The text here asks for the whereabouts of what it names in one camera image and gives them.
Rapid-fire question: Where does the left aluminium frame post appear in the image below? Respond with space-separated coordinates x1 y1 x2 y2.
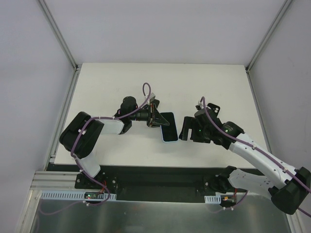
36 0 79 71

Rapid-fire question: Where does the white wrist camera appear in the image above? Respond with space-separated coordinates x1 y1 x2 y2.
195 102 203 110
147 93 156 103

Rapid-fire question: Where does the light blue cased phone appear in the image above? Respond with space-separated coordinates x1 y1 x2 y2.
161 112 178 143

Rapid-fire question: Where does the white cable duct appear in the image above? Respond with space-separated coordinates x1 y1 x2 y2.
204 195 222 204
41 190 117 201

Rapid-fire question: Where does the right aluminium frame post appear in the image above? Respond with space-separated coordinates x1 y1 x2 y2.
245 0 294 74

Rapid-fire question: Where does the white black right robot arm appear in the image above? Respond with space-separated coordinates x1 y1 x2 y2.
179 104 311 215

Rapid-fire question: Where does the black phone case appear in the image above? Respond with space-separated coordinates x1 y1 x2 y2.
207 103 220 117

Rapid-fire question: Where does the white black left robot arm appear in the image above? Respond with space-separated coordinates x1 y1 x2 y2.
59 96 170 189

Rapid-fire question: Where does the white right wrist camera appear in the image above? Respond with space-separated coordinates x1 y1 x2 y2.
195 102 203 110

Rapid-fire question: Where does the aluminium frame post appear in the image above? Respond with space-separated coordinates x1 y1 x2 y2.
36 0 79 71
245 0 294 74

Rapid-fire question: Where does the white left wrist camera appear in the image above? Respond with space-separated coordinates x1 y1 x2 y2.
147 93 156 103

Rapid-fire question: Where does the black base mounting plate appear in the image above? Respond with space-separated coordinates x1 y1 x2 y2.
47 164 279 202

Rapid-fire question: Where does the white left cable duct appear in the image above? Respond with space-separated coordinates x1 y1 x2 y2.
41 190 117 201

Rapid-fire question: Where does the horizontal aluminium frame rail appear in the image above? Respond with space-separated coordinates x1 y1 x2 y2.
30 171 81 191

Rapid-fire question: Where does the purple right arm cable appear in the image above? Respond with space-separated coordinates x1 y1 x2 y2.
199 96 311 218

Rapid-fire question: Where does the white right cable duct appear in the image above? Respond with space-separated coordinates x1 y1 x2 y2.
204 195 222 204

